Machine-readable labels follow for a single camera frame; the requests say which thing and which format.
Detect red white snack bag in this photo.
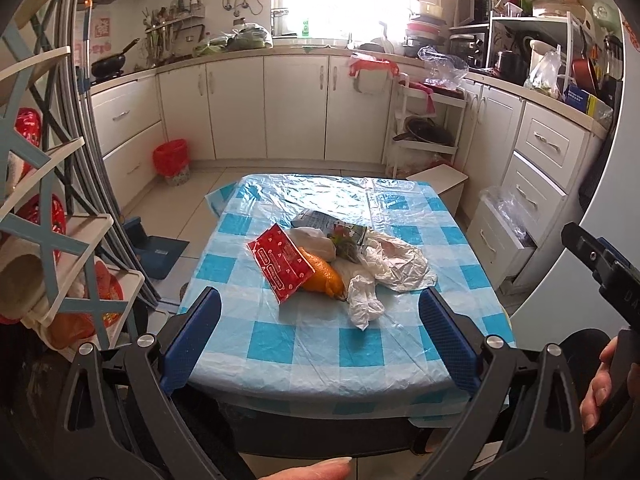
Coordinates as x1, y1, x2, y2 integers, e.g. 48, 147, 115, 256
247, 224, 314, 304

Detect large orange peel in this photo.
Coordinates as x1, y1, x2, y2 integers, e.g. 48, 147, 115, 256
299, 248, 346, 300

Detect white kitchen cabinets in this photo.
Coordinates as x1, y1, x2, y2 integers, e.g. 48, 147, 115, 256
90, 49, 605, 294

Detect red lined trash bin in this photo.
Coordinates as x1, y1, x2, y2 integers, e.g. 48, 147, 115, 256
152, 139, 190, 186

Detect person right hand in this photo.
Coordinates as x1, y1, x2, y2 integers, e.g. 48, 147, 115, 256
579, 337, 617, 432

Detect person left hand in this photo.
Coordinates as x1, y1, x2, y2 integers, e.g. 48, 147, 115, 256
262, 457, 352, 480

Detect white refrigerator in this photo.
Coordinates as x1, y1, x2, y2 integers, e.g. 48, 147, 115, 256
506, 8, 640, 351

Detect clear bag in drawer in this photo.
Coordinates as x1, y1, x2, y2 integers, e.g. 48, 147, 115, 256
480, 185, 535, 246

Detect white step stool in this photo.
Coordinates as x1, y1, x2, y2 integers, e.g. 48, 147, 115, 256
408, 164, 469, 216

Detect crumpled white plastic bag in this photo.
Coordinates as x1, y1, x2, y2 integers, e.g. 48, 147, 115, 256
358, 230, 437, 292

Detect crumpled white tissue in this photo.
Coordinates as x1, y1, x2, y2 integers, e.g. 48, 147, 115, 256
347, 269, 385, 330

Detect blue checkered plastic tablecloth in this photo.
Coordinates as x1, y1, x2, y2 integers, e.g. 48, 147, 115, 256
181, 174, 513, 419

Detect white rolling cart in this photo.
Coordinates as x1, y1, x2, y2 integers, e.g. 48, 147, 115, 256
383, 72, 470, 178

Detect clear plastic bag on cart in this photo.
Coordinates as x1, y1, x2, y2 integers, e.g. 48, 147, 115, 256
418, 46, 469, 91

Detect white counter shelf rack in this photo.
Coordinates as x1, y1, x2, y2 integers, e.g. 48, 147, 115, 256
485, 11, 589, 94

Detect red bag hanging holder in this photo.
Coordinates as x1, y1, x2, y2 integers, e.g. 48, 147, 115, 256
348, 53, 399, 94

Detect blue milk carton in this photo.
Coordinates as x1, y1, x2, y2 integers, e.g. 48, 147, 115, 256
291, 209, 368, 263

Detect black wok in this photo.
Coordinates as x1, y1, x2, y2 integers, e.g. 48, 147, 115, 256
91, 38, 140, 79

